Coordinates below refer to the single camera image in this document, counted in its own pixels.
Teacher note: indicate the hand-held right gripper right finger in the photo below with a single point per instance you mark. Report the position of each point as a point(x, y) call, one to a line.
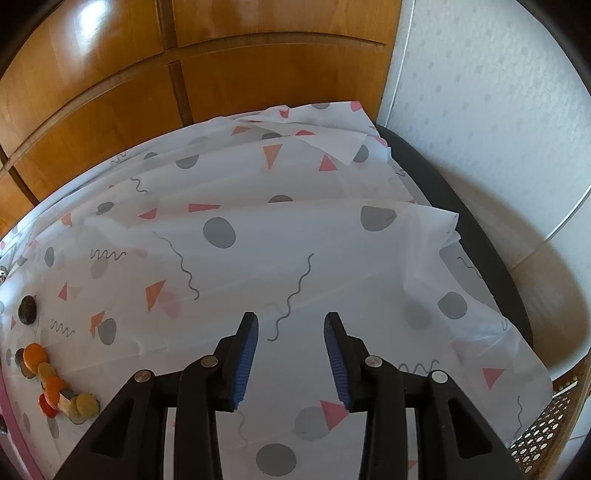
point(339, 364)

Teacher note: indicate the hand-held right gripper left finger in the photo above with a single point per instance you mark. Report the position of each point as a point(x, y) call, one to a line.
point(244, 364)

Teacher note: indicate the olive green toy fruit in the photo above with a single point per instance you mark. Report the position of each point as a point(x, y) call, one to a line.
point(87, 406)

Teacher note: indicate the tan toy fruit piece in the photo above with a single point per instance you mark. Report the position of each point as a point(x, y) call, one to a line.
point(69, 410)

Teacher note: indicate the toy carrot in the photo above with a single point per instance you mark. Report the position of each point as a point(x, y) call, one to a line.
point(54, 386)

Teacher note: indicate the tan toy fruit slice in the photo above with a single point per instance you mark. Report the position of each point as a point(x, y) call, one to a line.
point(46, 370)

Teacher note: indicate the red toy tomato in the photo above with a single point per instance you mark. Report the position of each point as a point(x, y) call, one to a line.
point(46, 407)

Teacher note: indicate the dark brown toy fruit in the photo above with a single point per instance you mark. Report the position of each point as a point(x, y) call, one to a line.
point(27, 310)

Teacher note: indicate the toy avocado half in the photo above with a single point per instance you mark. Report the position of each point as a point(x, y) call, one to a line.
point(19, 362)

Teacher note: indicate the pink tray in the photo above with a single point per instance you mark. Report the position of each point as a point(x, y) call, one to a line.
point(14, 438)

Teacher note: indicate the white patterned tablecloth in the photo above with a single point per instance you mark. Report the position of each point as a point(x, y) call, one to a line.
point(277, 240)

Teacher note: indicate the black round table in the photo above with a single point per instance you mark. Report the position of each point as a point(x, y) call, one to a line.
point(485, 240)

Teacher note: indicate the cane chair seat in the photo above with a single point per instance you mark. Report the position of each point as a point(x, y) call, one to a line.
point(549, 424)

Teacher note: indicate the wooden wardrobe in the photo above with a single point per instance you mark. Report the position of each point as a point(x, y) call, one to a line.
point(277, 69)

